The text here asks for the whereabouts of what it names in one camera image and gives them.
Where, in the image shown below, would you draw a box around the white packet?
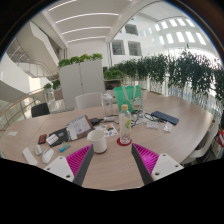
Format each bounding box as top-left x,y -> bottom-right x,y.
145,120 -> 160,130

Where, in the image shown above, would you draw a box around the small clear plastic packet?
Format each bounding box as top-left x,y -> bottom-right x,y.
162,121 -> 174,133

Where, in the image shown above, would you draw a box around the small white charger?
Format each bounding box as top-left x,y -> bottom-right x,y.
34,144 -> 43,157

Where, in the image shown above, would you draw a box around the white computer mouse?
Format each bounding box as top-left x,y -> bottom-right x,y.
41,147 -> 55,165

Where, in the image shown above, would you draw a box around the colourful sticker sheet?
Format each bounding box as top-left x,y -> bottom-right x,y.
94,123 -> 119,139

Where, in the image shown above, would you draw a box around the black power adapter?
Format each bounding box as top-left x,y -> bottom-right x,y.
89,116 -> 102,126

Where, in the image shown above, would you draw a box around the small red black box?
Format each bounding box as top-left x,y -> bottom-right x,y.
37,133 -> 48,145

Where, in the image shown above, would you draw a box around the tangled black cables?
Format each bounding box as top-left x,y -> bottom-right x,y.
129,109 -> 161,128

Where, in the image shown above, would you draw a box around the large clear water bottle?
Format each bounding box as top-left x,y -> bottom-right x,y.
101,92 -> 114,118

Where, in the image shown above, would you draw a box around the open printed booklet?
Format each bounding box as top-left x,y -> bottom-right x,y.
65,114 -> 96,142

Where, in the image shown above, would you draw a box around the row of green trees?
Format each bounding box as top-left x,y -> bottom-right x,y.
123,49 -> 224,111

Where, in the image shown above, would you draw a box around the glass railing with wooden handrail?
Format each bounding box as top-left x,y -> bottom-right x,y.
0,88 -> 46,131

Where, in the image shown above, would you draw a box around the green tote bag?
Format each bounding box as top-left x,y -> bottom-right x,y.
113,84 -> 144,114

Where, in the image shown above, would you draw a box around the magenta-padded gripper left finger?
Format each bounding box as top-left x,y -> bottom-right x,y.
43,143 -> 95,187

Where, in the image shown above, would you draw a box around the ceiling light strips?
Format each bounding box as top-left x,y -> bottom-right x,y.
46,0 -> 121,44

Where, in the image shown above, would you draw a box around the black notebook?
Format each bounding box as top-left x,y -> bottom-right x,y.
48,127 -> 69,148

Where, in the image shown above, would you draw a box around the clear yellow-capped drink bottle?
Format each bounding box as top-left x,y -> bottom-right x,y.
118,103 -> 133,145

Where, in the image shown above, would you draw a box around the white cabinet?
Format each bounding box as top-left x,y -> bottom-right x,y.
58,59 -> 106,111

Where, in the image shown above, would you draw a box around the green plants on cabinet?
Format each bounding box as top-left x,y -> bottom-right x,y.
57,52 -> 104,69

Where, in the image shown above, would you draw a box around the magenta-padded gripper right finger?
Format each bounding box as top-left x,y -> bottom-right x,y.
130,142 -> 185,186

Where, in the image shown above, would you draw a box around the flat round red coaster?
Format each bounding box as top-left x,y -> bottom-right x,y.
116,136 -> 133,147

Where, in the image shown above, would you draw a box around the dark blue keyboard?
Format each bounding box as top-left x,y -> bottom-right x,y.
150,110 -> 180,126

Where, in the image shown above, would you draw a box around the white chair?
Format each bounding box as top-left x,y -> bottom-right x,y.
74,91 -> 104,110
181,119 -> 219,164

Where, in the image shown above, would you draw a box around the teal marker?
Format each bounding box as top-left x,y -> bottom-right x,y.
58,142 -> 72,153

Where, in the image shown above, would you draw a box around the black chair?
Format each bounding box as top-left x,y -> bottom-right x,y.
30,102 -> 51,118

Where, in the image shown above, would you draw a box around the white card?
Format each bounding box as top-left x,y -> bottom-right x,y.
45,133 -> 60,146

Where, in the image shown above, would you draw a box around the white cup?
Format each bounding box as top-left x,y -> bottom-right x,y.
86,128 -> 108,155

